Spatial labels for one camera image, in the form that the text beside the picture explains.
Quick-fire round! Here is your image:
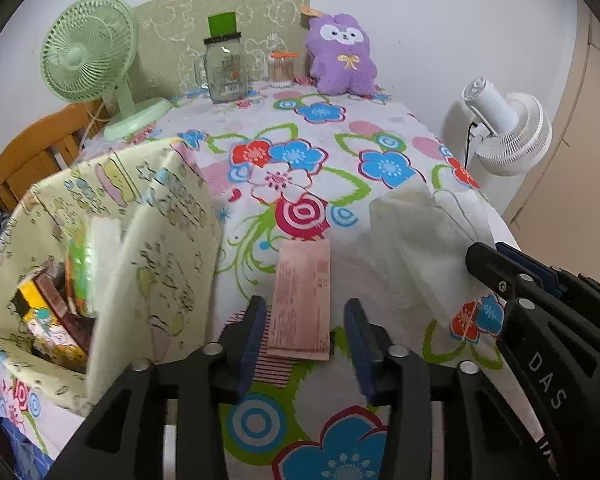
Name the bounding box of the purple plush bunny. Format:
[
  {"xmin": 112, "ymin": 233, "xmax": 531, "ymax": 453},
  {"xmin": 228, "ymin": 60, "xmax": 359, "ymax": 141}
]
[{"xmin": 306, "ymin": 13, "xmax": 377, "ymax": 96}]

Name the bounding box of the green patterned wall mat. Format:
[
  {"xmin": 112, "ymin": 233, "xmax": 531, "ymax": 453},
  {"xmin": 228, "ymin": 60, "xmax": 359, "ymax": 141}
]
[{"xmin": 129, "ymin": 0, "xmax": 311, "ymax": 101}]

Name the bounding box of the floral tablecloth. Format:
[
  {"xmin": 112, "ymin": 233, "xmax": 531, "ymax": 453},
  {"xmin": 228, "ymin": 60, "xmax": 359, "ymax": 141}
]
[{"xmin": 0, "ymin": 82, "xmax": 542, "ymax": 479}]

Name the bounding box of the green desk fan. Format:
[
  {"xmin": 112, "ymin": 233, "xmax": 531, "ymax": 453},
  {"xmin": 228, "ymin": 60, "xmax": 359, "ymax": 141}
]
[{"xmin": 41, "ymin": 0, "xmax": 172, "ymax": 141}]

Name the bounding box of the green tissue pack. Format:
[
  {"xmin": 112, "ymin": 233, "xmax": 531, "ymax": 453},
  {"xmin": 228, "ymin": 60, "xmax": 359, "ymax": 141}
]
[{"xmin": 66, "ymin": 231, "xmax": 97, "ymax": 318}]

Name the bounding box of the yellow cartoon tissue pack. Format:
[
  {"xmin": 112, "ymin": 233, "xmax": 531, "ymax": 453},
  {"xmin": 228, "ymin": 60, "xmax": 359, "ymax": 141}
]
[{"xmin": 12, "ymin": 280, "xmax": 87, "ymax": 373}]

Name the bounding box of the glass mason jar mug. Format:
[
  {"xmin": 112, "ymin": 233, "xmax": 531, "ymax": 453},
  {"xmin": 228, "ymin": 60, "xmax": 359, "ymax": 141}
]
[{"xmin": 202, "ymin": 32, "xmax": 248, "ymax": 103}]

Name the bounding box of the pink tissue pack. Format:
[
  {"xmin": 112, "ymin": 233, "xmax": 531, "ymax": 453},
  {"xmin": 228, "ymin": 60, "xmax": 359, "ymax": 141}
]
[{"xmin": 266, "ymin": 240, "xmax": 330, "ymax": 361}]

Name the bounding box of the wooden bed headboard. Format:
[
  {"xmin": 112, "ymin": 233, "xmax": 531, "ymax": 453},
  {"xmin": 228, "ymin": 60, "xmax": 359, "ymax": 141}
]
[{"xmin": 0, "ymin": 99, "xmax": 109, "ymax": 212}]

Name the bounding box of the white standing fan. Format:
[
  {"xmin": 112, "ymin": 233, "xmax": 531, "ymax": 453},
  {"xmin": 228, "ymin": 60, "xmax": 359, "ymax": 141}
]
[{"xmin": 442, "ymin": 77, "xmax": 553, "ymax": 212}]

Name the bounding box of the green cup on jar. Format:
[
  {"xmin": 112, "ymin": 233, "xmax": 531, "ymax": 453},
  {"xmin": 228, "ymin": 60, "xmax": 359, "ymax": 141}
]
[{"xmin": 208, "ymin": 11, "xmax": 237, "ymax": 38}]

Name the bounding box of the toothpick jar orange lid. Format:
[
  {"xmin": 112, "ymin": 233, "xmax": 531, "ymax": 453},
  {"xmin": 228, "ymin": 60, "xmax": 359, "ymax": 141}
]
[{"xmin": 268, "ymin": 51, "xmax": 298, "ymax": 88}]

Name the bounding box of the yellow cartoon storage box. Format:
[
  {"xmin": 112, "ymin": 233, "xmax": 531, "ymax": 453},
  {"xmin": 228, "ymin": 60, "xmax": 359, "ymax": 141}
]
[{"xmin": 0, "ymin": 138, "xmax": 221, "ymax": 416}]

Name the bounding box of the white cloth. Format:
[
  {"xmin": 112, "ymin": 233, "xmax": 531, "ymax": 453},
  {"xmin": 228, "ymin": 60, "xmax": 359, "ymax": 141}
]
[{"xmin": 368, "ymin": 184, "xmax": 495, "ymax": 325}]

